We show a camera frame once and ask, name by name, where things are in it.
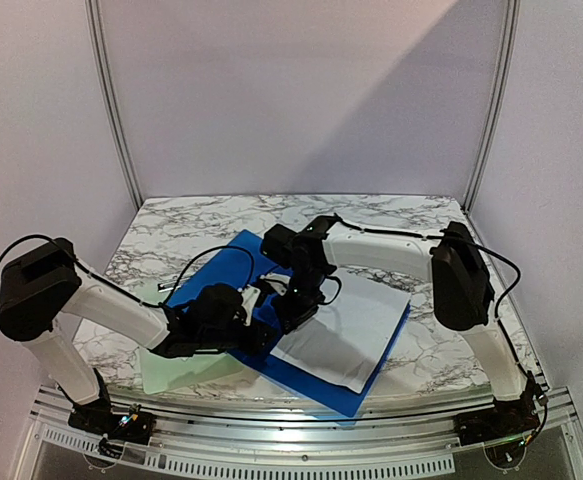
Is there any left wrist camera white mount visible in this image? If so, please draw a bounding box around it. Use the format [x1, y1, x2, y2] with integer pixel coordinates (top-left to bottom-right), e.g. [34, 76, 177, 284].
[241, 273, 290, 326]

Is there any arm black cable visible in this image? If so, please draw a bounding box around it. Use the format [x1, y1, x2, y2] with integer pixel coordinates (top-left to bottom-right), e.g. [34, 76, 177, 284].
[0, 233, 255, 311]
[333, 213, 547, 401]

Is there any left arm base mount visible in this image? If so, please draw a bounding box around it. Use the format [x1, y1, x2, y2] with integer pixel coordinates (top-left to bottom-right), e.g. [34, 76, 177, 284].
[68, 369, 157, 460]

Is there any white paper sheet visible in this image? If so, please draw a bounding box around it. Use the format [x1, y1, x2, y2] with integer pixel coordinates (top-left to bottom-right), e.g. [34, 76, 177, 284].
[272, 273, 411, 394]

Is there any blue file folder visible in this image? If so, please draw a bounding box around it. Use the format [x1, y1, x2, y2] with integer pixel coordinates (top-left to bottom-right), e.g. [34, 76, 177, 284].
[168, 230, 410, 418]

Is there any aluminium front rail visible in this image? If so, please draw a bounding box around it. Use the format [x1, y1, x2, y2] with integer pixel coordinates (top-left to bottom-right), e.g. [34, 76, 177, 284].
[16, 387, 583, 479]

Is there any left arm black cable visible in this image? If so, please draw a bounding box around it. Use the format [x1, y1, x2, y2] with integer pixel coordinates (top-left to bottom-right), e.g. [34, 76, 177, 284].
[0, 233, 255, 311]

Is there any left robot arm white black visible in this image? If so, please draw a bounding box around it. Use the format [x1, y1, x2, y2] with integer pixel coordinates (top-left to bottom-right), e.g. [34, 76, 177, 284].
[0, 234, 277, 434]

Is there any green translucent clipboard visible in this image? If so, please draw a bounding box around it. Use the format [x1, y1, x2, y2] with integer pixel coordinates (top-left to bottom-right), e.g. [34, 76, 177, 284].
[138, 284, 252, 396]

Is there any left aluminium corner post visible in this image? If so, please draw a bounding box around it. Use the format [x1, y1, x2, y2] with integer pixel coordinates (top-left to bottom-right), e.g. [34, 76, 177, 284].
[85, 0, 144, 210]

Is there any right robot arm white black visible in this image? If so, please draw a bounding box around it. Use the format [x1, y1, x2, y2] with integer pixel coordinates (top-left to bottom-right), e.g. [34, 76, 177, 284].
[260, 214, 531, 436]

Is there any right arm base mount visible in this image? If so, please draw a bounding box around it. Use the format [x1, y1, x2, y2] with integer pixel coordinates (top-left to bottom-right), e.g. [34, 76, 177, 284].
[453, 384, 549, 470]

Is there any aluminium corner post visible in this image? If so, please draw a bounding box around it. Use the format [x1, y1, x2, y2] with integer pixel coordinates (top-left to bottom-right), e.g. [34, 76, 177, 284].
[461, 0, 521, 215]
[85, 0, 144, 210]

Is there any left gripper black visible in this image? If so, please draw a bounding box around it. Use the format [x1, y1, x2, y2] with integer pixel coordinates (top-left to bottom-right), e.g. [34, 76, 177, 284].
[199, 319, 279, 359]

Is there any right aluminium corner post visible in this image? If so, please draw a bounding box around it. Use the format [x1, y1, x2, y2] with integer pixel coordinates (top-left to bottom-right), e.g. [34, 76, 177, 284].
[461, 0, 521, 215]

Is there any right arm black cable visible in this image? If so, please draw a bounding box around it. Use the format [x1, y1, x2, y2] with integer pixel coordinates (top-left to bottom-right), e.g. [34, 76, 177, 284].
[333, 213, 547, 401]

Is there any metal clipboard clip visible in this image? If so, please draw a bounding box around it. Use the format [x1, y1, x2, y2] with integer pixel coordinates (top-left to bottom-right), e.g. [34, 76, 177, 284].
[157, 280, 180, 292]

